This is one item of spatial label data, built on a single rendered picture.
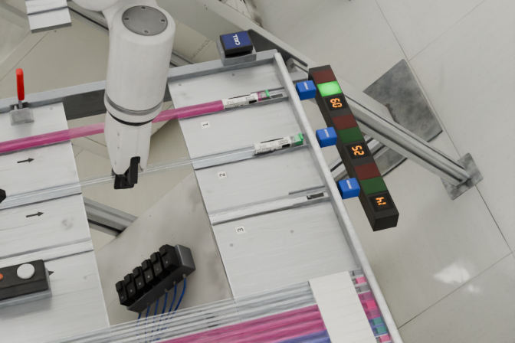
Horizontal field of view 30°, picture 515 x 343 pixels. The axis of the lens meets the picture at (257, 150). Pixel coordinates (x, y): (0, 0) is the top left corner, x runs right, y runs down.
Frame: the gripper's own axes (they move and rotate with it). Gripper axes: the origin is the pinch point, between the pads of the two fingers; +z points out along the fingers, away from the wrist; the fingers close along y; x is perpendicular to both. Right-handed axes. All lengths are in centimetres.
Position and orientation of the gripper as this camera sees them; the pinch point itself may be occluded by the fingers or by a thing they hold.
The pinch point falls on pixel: (123, 174)
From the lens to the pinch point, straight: 151.9
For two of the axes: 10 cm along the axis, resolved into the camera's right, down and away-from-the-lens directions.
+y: 2.8, 7.4, -6.1
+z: -1.9, 6.7, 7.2
